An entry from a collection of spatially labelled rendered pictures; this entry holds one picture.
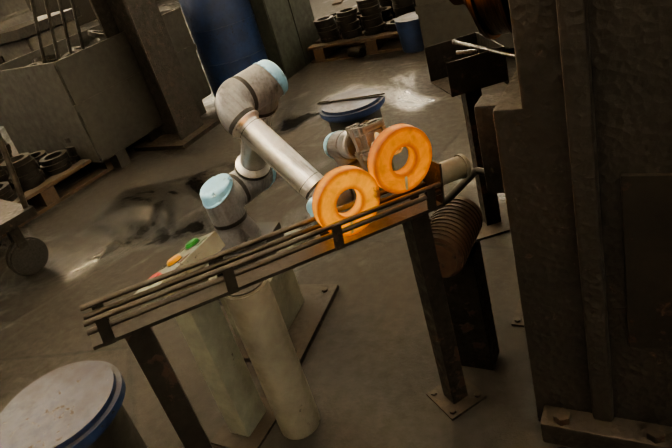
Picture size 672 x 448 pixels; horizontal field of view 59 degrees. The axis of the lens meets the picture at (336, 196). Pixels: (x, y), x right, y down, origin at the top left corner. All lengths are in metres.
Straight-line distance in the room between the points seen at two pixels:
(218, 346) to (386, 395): 0.52
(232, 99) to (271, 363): 0.70
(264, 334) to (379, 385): 0.47
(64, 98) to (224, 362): 2.85
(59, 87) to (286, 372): 3.00
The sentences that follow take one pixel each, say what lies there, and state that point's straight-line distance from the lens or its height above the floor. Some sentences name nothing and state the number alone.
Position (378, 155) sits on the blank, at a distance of 1.29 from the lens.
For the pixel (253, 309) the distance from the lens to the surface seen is 1.52.
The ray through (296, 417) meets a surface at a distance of 1.76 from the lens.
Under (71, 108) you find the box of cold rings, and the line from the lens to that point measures 4.27.
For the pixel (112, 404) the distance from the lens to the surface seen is 1.56.
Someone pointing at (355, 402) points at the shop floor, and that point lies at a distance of 1.86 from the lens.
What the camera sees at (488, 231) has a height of 0.01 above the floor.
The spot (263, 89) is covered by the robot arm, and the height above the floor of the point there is 0.89.
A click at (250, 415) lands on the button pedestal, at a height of 0.06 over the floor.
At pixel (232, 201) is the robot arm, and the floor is 0.53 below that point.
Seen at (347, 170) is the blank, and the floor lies 0.79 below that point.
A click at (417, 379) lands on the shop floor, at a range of 1.87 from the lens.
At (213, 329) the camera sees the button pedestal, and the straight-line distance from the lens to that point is 1.67.
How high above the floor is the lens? 1.32
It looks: 27 degrees down
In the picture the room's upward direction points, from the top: 16 degrees counter-clockwise
